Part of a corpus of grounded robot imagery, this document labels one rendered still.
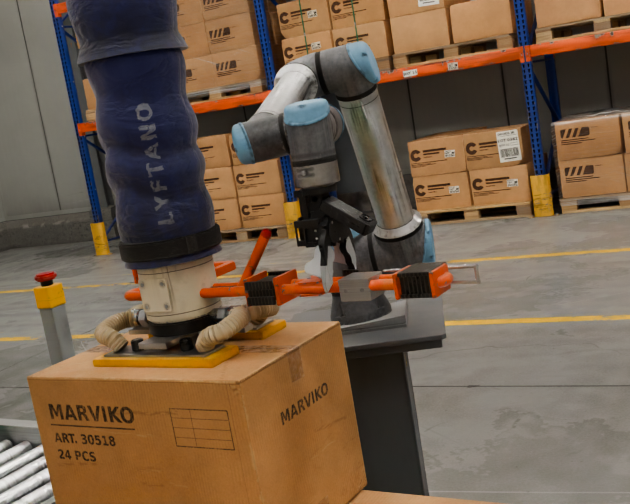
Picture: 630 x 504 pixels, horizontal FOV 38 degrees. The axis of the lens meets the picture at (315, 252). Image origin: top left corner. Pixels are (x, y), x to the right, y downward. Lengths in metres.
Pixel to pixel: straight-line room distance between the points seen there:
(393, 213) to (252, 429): 1.04
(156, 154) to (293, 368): 0.53
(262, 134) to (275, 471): 0.69
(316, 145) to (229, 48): 8.44
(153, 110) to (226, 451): 0.71
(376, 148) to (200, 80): 7.95
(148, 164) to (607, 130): 7.21
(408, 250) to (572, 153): 6.33
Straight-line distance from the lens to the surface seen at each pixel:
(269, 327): 2.08
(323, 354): 2.04
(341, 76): 2.46
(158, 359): 2.00
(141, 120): 1.96
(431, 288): 1.72
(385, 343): 2.62
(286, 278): 1.92
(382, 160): 2.58
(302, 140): 1.80
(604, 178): 8.96
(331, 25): 9.77
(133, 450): 2.04
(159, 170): 1.97
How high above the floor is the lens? 1.45
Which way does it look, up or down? 9 degrees down
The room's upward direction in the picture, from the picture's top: 9 degrees counter-clockwise
